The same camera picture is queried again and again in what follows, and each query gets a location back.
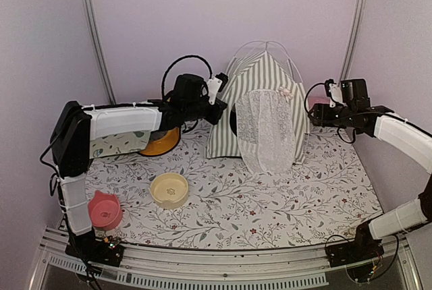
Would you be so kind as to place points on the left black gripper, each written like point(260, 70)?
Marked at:
point(220, 105)

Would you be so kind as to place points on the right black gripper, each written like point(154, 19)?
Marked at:
point(320, 112)

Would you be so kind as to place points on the green patterned cushion mat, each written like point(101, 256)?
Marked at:
point(119, 144)

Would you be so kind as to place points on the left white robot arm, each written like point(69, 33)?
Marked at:
point(70, 146)

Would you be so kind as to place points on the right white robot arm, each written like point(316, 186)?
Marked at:
point(414, 142)

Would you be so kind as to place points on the cream pet bowl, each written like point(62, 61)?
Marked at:
point(169, 191)

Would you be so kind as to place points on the red cat-ear pet bowl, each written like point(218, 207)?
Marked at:
point(105, 211)

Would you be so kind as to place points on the pink plate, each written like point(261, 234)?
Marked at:
point(312, 100)

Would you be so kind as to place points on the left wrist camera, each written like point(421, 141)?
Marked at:
point(215, 85)

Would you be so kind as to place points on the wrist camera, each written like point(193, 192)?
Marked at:
point(215, 85)
point(334, 93)

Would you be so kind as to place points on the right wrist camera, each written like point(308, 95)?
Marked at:
point(334, 93)

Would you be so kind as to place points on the right aluminium frame post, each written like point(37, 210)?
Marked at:
point(354, 32)

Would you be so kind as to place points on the aluminium frame post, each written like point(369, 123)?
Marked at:
point(98, 51)
point(354, 32)

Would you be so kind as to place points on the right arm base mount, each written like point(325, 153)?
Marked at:
point(354, 251)

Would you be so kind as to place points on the front aluminium rail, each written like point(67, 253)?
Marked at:
point(149, 267)

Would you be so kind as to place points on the left aluminium frame post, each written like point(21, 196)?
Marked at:
point(98, 51)

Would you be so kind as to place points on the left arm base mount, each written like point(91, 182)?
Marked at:
point(90, 249)

